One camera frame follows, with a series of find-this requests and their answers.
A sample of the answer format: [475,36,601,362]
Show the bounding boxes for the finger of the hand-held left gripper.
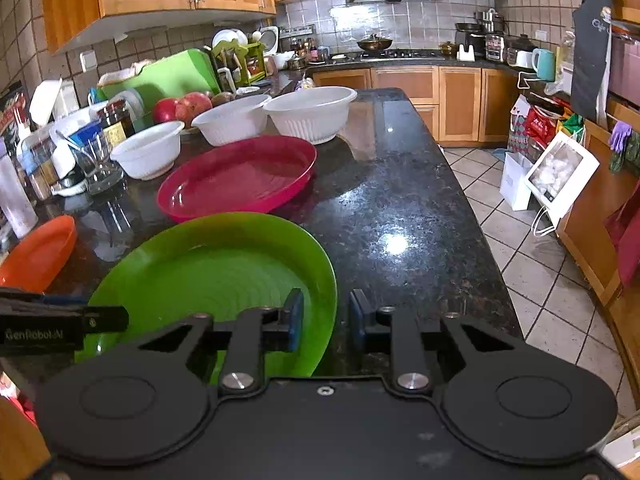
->
[80,305,131,334]
[0,286,90,312]

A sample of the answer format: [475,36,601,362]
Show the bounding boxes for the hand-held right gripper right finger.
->
[348,288,525,394]

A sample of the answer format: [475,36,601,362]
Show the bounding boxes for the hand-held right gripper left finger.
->
[122,288,305,395]

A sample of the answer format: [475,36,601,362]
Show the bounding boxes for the orange plastic plate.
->
[0,215,78,294]

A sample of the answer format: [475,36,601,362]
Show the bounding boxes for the green plastic plate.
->
[75,211,339,378]

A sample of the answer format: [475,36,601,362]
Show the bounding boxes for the red plastic plate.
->
[156,135,318,225]

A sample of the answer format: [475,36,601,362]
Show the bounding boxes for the small white bowl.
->
[110,121,186,181]

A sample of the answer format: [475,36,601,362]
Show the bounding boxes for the white plate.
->
[212,28,249,51]
[262,86,358,145]

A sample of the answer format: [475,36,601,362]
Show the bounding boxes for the medium white bowl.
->
[191,94,273,148]

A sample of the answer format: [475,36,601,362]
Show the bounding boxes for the white plastic bottle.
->
[0,137,40,240]

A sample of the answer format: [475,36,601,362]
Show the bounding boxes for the spice jars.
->
[19,135,58,202]

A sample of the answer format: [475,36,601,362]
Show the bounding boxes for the clear glass cup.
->
[75,132,125,196]

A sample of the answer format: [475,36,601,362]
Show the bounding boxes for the blue tissue pack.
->
[67,120,104,149]

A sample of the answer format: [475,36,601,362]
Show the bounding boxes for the dark jar with red lid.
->
[97,99,136,149]

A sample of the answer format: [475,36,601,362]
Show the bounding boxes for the white plastic container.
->
[28,78,81,127]

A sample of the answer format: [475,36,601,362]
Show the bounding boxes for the white paper bag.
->
[500,152,534,211]

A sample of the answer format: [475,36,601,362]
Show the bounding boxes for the dark red apple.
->
[152,99,193,125]

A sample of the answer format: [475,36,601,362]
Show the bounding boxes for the striped red apple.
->
[182,91,216,120]

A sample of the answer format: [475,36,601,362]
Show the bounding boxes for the wooden lower cabinets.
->
[312,65,522,144]

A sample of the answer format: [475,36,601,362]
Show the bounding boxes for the beige dish cloth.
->
[97,59,152,89]

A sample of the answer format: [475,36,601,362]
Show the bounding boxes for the white box with window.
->
[524,131,601,229]

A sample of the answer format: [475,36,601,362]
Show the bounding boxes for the green cutting board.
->
[102,48,221,107]

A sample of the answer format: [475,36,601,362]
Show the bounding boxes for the green dish rack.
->
[212,40,269,89]

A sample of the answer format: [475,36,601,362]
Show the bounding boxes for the red shopping bags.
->
[507,94,584,161]

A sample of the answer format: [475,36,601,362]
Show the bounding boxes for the gas stove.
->
[332,49,444,61]

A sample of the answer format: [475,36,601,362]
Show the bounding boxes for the wok with lid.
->
[356,34,396,53]

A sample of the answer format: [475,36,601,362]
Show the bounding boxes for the red cloth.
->
[604,192,640,289]

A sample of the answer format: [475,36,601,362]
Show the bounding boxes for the white plate in rack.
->
[212,28,249,51]

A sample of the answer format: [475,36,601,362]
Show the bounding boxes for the black coffee machine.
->
[454,22,489,59]

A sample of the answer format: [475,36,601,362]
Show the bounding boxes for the teal mug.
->
[531,48,557,83]

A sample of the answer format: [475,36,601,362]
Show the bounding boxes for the purple rubber gloves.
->
[608,120,634,154]

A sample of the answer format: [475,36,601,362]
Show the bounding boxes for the dark apron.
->
[570,0,614,122]

